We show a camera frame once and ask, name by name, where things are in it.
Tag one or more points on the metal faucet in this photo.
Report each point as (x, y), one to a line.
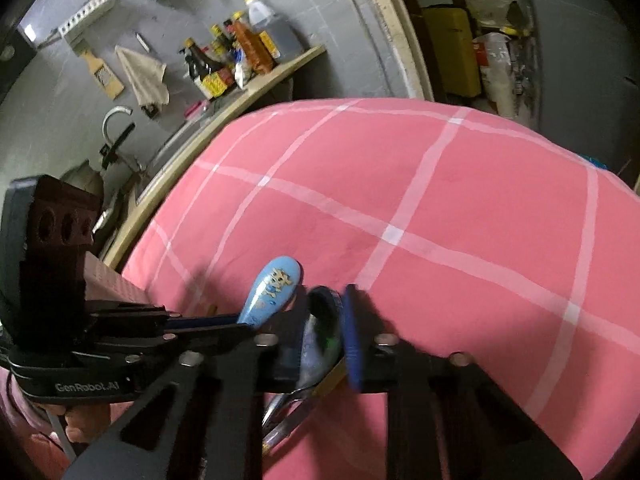
(112, 122)

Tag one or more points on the blue white seasoning bag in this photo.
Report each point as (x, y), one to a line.
(243, 72)

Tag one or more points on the wooden chopstick with purple band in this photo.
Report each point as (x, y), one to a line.
(332, 379)

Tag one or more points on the wooden door frame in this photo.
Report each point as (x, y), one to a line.
(395, 35)

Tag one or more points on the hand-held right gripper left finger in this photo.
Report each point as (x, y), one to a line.
(235, 375)

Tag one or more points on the dark grey cabinet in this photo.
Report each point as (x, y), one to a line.
(575, 60)

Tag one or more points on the pink soap dish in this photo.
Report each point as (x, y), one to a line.
(196, 108)

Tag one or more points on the pink checked tablecloth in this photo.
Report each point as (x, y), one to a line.
(400, 185)

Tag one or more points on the dark sauce bottle yellow cap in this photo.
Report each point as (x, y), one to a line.
(219, 42)

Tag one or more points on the dark green spoon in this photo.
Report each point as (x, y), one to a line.
(322, 340)

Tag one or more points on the soy sauce bottle yellow label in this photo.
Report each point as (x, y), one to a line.
(212, 77)

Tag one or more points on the white perforated basket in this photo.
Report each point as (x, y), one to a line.
(87, 15)

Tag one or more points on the beige hanging towel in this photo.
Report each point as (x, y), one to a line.
(145, 77)

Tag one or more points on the dark sauce bottle red cap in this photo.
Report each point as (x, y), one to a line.
(231, 35)

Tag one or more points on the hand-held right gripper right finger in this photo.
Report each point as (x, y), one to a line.
(355, 345)

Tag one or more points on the blue cartoon ceramic spoon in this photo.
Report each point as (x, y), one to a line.
(270, 287)

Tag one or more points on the white plastic bag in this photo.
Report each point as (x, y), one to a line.
(495, 70)

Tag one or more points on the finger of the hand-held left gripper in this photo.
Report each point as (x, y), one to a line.
(210, 337)
(200, 320)

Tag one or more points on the person's left hand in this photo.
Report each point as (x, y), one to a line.
(87, 422)

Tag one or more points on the dark vinegar jug yellow cap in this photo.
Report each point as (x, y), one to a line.
(272, 30)

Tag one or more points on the stainless steel spoon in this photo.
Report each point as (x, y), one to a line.
(290, 402)

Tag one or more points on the yellow plastic bin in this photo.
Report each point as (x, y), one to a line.
(452, 50)

